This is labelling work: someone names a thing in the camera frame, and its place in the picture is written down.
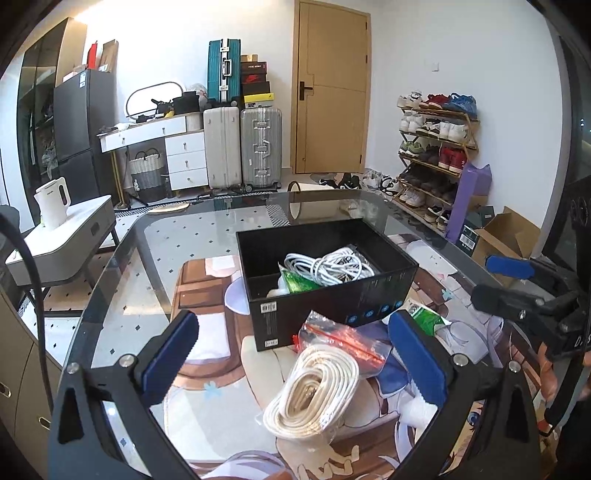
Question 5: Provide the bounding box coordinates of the white charging cable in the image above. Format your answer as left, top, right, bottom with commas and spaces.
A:
281, 245, 376, 288

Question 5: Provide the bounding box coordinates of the person's right hand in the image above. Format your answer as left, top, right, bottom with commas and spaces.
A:
536, 345, 591, 407

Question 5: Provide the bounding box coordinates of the white plush toy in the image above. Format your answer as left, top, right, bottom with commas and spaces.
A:
266, 276, 290, 298

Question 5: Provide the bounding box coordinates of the wooden door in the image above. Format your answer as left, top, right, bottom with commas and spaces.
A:
290, 1, 372, 174

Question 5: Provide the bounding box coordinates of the oval vanity mirror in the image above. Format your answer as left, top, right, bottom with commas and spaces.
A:
124, 81, 183, 123

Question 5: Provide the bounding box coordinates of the stack of shoe boxes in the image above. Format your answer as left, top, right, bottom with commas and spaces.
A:
240, 54, 274, 109

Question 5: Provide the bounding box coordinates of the tall black glass cabinet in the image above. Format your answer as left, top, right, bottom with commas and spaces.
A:
16, 17, 87, 223

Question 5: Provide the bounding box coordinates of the open cardboard box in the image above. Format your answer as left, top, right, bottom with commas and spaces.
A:
472, 206, 541, 267

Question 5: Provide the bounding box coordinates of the white electric kettle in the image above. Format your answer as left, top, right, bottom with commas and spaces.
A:
34, 177, 71, 229

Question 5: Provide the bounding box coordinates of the woven laundry basket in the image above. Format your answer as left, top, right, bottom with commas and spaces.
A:
128, 148, 166, 203

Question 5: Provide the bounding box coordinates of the teal suitcase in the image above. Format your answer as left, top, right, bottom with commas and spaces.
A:
206, 39, 242, 107

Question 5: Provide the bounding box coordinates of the bagged white strap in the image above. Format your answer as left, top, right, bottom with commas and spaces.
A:
261, 309, 394, 442

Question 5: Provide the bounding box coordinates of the silver suitcase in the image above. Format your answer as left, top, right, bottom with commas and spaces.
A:
240, 107, 283, 192

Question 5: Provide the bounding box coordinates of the white suitcase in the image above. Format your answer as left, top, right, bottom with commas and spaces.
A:
204, 107, 242, 189

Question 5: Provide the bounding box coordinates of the green medicine sachet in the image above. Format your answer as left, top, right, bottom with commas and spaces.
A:
277, 265, 321, 295
406, 301, 449, 336

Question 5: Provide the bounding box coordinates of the white dressing desk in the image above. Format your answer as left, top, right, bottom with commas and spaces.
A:
98, 112, 208, 205

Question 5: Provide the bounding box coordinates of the white foam piece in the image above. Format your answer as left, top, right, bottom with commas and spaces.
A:
400, 395, 438, 430

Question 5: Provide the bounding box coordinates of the white low coffee table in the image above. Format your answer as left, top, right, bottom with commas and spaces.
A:
24, 195, 118, 289

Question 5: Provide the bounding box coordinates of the black cardboard box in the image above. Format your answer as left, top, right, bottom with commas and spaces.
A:
236, 219, 419, 352

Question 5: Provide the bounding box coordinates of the shoe rack with shoes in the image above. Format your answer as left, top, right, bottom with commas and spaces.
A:
394, 90, 479, 232

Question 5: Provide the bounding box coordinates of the black refrigerator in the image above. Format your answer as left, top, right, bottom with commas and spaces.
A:
53, 70, 118, 204

